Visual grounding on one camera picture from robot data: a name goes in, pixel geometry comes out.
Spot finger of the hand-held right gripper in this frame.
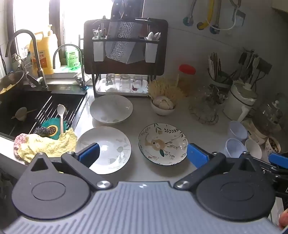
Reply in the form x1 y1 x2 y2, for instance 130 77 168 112
255 152 288 175

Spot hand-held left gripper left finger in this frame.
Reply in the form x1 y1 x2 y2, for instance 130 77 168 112
27 143 113 190

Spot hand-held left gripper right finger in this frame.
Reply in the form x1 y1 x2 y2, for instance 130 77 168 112
174 143 259 189

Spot white leaf-print plate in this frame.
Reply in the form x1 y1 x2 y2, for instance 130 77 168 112
89 94 134 124
75 127 132 175

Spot white ceramic cup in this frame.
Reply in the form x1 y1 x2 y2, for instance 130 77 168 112
245 139 262 159

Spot translucent plastic bowl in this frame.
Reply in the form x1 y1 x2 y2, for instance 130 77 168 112
229 121 248 142
226 138 246 158

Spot floral dark-rimmed bowl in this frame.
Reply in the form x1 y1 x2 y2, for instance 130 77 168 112
138 123 189 166

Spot person's right hand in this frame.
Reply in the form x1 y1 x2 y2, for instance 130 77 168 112
279 208 288 230

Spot cup with tea leaves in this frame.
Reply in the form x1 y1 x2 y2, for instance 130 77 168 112
265 137 281 156

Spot cream kettle base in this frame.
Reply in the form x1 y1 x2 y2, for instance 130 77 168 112
242 119 268 145

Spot glass kettle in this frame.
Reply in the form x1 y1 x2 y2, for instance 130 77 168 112
256 100 283 135

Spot yellow dish cloth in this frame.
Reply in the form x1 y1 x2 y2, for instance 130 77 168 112
13 129 78 163

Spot roll-up sink rack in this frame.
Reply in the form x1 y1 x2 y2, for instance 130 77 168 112
34 96 84 133

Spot teal flower scrubber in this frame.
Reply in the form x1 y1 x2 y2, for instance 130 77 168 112
42 118 70 138

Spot steel wool scourer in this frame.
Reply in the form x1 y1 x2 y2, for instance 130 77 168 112
34 126 50 136

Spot white garlic bowl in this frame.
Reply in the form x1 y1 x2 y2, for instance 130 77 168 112
151 100 176 116

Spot set of glass cups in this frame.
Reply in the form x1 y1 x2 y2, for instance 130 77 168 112
190 87 228 114

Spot garlic bulbs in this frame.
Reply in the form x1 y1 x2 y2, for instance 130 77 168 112
153 96 174 110

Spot white electric pot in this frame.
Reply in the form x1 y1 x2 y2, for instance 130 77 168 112
224 80 258 123

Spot dried straw-coloured bundle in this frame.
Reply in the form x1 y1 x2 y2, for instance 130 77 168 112
147 79 187 100

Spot clear drinking glass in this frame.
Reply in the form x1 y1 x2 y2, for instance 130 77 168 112
119 75 131 92
133 75 144 92
105 73 116 89

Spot red-lidded clear jar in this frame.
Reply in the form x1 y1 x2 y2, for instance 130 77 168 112
178 64 196 95

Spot bundle of chopsticks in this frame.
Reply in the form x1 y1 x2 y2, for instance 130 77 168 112
208 52 225 80

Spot black kitchen sink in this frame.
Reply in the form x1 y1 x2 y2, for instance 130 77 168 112
0 84 88 138

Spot green soap bottle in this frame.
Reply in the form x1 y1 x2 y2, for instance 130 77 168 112
66 45 81 69

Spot hanging kitchen tools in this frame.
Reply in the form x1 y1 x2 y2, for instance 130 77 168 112
236 51 265 87

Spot dark wooden cutting board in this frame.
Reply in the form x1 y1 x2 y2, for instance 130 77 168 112
84 19 168 76

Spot white rack cutlery cup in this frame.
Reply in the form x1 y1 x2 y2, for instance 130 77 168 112
145 42 158 63
93 42 105 62

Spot steel pot in sink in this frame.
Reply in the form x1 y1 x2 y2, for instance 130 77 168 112
0 71 25 94

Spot plain steel knife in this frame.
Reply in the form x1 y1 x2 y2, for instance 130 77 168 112
126 43 144 64

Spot yellow detergent bottle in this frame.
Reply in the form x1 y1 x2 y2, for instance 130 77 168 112
29 25 59 76

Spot small chrome faucet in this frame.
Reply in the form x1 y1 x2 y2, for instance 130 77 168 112
53 44 88 89

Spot black dish rack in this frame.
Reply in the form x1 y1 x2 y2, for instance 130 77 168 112
91 17 161 98

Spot tall grey faucet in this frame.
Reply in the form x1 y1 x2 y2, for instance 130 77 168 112
5 29 48 89

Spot hammered steel cleaver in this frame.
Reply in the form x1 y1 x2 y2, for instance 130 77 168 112
105 0 144 62

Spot window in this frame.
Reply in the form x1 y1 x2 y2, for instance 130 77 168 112
7 0 113 75

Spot wire cup rack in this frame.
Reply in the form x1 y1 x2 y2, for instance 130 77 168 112
188 106 219 125

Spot white long-handled spoon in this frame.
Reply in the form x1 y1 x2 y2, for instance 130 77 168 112
57 104 66 134

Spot teal-flanged metal hose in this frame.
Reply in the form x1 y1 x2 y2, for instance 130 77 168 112
210 0 222 34
183 0 203 26

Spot yellow wall hose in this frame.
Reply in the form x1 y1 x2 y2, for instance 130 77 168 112
197 0 214 30

